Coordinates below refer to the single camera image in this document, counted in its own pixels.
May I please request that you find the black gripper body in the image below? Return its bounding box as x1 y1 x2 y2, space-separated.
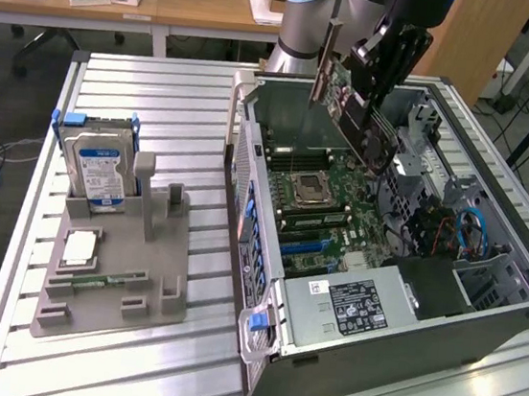
379 0 458 37

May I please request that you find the graphics card with metal bracket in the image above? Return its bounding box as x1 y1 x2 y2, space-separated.
299 15 415 180

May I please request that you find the wooden cabinet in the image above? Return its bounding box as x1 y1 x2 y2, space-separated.
382 0 529 115

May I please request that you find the metal drive cage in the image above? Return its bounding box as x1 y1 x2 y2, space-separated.
373 99 456 221

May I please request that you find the white paper stack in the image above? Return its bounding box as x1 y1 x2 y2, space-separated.
244 0 286 28

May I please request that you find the CPU socket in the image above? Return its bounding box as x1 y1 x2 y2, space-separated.
287 167 334 212

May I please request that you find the green motherboard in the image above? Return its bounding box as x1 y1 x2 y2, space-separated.
247 134 406 291

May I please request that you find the installed RAM stick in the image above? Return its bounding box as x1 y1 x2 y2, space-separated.
283 204 349 234

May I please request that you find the blue expansion slot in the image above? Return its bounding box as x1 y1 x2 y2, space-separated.
279 236 331 261

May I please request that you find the wooden desk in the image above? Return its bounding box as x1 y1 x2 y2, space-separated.
0 0 421 77

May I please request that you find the grey power supply unit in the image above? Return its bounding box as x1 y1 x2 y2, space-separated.
274 252 424 364

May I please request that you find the blue case latch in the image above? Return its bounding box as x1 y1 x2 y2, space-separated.
246 309 270 334

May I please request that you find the hard disk in blue caddy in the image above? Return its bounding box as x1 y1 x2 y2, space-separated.
39 103 153 219

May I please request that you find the open black PC case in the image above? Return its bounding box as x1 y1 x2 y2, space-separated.
193 51 529 396

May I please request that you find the office chair base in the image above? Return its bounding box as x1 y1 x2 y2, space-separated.
9 24 84 85

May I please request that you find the silver CPU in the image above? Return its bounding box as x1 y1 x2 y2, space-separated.
61 230 100 268

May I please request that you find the green RAM stick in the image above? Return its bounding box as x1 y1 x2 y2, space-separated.
48 266 150 296

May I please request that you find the grey parts rack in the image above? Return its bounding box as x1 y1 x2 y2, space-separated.
28 139 209 357

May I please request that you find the blue data wire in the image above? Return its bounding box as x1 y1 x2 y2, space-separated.
450 205 494 260

